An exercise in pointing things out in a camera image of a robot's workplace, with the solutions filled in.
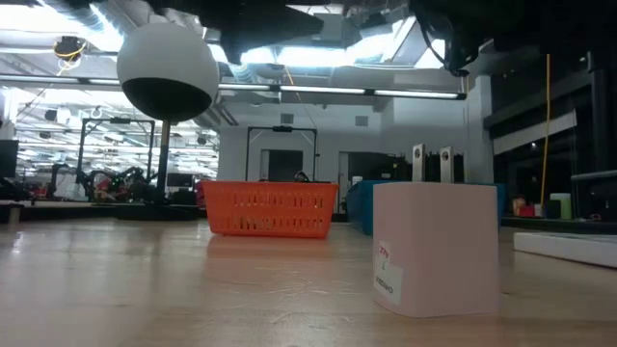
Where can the white cardboard box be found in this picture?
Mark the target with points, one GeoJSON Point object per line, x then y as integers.
{"type": "Point", "coordinates": [443, 250]}

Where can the black background robot arm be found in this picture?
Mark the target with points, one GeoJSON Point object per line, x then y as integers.
{"type": "Point", "coordinates": [55, 176]}

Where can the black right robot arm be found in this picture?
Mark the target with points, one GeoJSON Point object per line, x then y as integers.
{"type": "Point", "coordinates": [530, 24]}

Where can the teal plastic bin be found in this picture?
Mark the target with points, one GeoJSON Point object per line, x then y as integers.
{"type": "Point", "coordinates": [359, 205]}

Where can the orange plastic basket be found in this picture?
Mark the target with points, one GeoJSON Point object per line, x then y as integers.
{"type": "Point", "coordinates": [270, 209]}

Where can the long ceiling light bar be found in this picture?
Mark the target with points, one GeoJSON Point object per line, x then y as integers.
{"type": "Point", "coordinates": [318, 89]}

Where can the red background object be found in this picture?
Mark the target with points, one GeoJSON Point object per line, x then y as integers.
{"type": "Point", "coordinates": [526, 211]}

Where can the green white container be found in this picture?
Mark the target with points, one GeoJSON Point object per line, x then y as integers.
{"type": "Point", "coordinates": [560, 205]}

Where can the black ceiling dome device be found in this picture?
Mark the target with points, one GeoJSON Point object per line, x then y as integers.
{"type": "Point", "coordinates": [69, 47]}

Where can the black background monitor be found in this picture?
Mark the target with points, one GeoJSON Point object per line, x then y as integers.
{"type": "Point", "coordinates": [8, 159]}

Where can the black background rig frame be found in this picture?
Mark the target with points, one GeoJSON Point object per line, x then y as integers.
{"type": "Point", "coordinates": [282, 128]}
{"type": "Point", "coordinates": [119, 120]}

